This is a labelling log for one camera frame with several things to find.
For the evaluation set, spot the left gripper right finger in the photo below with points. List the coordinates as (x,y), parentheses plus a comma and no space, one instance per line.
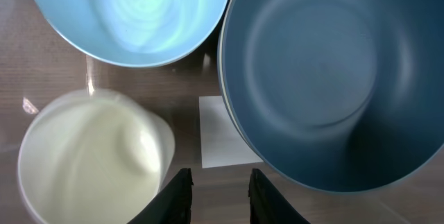
(268,205)

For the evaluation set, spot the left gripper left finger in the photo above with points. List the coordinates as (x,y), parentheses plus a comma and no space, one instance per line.
(172,205)

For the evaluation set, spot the pale green plastic cup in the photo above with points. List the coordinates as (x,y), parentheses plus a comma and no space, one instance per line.
(93,157)

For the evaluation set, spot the dark blue plate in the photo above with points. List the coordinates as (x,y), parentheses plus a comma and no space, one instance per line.
(337,95)

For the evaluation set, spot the light blue bowl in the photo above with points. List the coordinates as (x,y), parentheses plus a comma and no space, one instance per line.
(134,33)

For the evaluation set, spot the clear plastic storage container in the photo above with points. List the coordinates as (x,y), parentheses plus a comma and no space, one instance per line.
(38,65)

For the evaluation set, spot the white label sticker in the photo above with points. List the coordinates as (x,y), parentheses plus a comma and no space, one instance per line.
(220,142)

